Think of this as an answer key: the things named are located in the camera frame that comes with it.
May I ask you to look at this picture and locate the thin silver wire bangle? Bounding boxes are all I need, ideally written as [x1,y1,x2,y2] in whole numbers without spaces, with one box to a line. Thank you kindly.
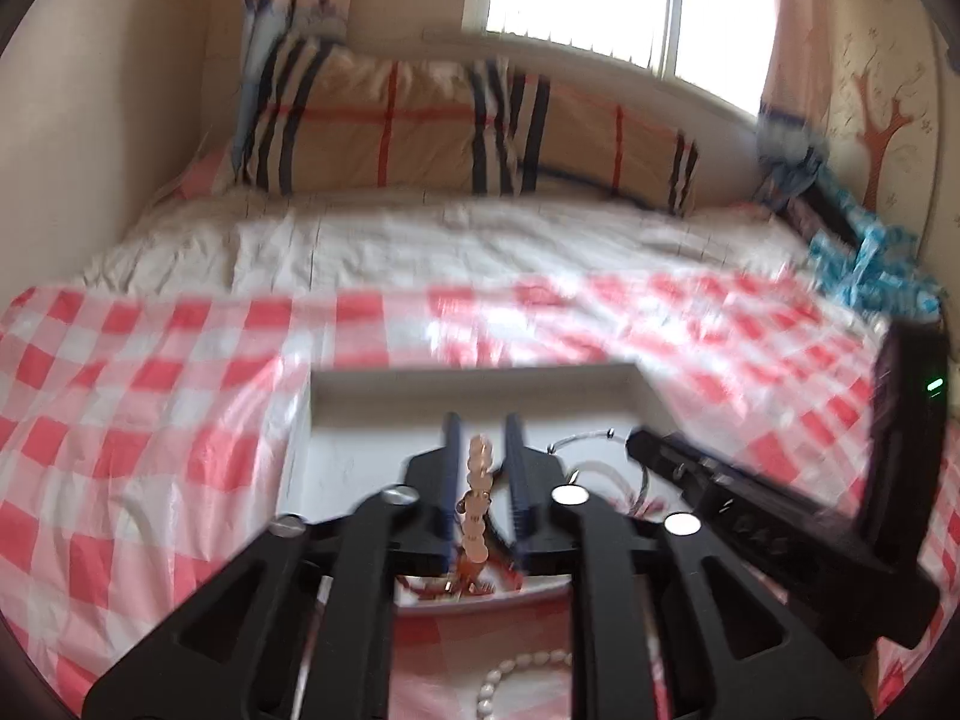
[545,429,651,518]

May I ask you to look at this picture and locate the white pearl bead bracelet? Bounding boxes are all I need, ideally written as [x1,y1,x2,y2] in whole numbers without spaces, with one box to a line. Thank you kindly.
[475,648,576,720]

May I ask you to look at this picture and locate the red white checkered plastic sheet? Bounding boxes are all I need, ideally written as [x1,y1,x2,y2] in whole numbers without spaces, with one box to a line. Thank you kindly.
[2,270,878,709]

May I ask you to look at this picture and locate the white shallow cardboard box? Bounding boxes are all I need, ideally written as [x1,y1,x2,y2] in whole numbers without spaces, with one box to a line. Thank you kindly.
[275,362,677,616]

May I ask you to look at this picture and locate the blue white checkered plastic bag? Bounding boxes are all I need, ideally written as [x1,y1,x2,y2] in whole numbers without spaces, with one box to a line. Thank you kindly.
[804,164,942,322]

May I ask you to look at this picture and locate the wardrobe with tree decal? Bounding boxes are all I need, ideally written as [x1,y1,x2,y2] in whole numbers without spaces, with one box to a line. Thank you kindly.
[828,21,960,280]

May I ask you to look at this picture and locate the right beige plaid pillow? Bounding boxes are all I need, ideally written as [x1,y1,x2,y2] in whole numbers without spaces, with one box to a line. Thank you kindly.
[493,62,703,218]

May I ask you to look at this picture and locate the beige plaid pillow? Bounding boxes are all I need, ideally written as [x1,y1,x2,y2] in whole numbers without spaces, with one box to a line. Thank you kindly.
[231,34,521,197]
[493,62,703,218]

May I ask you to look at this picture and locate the white striped bed sheet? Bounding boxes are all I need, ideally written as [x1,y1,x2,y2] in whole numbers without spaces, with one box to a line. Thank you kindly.
[76,190,807,296]

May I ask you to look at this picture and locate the pink cloth by pillow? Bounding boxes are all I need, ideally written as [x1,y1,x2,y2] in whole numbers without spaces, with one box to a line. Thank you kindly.
[155,145,233,202]

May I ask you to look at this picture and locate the right pink cartoon curtain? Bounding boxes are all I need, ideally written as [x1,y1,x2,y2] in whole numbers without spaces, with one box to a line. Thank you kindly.
[757,0,833,211]

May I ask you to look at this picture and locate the left beige plaid pillow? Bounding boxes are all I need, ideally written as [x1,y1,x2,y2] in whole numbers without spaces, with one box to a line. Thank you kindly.
[231,34,521,197]

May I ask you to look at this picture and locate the window with white frame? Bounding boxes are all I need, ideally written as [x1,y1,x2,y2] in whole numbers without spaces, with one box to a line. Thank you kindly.
[460,0,776,117]

